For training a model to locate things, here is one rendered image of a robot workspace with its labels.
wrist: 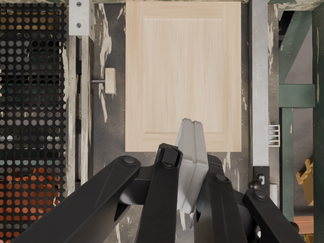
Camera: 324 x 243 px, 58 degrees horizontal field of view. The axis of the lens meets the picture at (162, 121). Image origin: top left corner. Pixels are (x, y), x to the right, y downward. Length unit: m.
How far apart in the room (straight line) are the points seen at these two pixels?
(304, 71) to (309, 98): 1.59
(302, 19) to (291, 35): 0.08
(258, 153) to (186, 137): 0.80
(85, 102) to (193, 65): 0.36
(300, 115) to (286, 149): 2.09
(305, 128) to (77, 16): 2.81
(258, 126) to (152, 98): 0.35
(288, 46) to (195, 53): 0.51
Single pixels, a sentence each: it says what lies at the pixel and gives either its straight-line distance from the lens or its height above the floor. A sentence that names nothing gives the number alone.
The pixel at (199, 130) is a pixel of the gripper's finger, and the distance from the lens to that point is 0.19.
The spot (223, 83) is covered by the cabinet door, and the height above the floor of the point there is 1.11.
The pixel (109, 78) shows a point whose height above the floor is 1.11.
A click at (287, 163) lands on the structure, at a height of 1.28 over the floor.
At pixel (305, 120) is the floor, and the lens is 3.27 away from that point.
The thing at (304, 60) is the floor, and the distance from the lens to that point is 2.61.
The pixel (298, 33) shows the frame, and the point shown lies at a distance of 1.34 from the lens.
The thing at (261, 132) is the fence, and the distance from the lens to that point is 0.97.
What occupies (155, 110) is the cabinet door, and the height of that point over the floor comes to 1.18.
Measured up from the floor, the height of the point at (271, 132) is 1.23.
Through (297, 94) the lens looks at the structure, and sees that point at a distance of 1.10.
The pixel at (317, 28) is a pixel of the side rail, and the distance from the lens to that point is 1.16.
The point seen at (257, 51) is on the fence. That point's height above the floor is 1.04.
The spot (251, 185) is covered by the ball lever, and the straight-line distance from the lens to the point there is 0.86.
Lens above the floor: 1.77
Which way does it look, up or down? 37 degrees down
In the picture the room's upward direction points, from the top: 180 degrees clockwise
